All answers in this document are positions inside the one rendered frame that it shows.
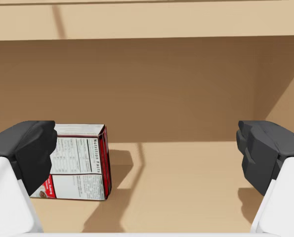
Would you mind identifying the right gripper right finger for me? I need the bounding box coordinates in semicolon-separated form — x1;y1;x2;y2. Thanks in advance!
236;120;294;234

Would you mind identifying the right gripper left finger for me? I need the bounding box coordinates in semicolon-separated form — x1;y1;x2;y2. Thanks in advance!
0;120;58;234

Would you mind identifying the red and white carton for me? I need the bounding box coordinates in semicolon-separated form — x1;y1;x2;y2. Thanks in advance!
29;123;112;202

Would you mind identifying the pale wooden shelf unit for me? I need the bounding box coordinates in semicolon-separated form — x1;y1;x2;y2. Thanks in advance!
0;0;294;234

